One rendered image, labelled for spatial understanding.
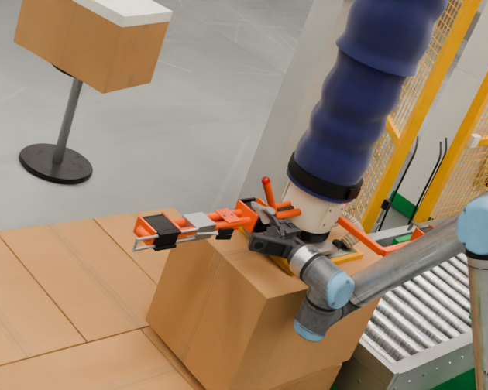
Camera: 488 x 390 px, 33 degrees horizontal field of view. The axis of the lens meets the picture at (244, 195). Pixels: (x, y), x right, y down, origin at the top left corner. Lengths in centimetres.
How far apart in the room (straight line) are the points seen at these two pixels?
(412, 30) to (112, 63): 206
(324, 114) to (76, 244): 110
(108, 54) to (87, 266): 140
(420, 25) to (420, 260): 61
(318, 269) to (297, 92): 185
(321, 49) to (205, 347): 177
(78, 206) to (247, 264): 206
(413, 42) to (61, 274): 137
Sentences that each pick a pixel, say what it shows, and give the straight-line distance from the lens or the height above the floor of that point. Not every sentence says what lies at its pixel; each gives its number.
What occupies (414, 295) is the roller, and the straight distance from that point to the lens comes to 354.
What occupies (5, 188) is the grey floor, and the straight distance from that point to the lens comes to 425.
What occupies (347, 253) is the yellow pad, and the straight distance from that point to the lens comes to 253.
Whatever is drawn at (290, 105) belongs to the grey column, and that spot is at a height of 89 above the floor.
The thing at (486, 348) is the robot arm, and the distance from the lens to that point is 194.
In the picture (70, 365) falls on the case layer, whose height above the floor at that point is 54.
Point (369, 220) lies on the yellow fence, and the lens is 374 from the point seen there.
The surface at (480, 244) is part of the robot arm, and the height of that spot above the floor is 145.
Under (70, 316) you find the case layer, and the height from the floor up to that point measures 54.
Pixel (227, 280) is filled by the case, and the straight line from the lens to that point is 230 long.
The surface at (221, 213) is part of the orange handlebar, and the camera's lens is 219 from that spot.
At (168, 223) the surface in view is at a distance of 205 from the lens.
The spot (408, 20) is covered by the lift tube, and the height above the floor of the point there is 175.
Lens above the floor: 214
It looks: 26 degrees down
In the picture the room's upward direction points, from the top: 21 degrees clockwise
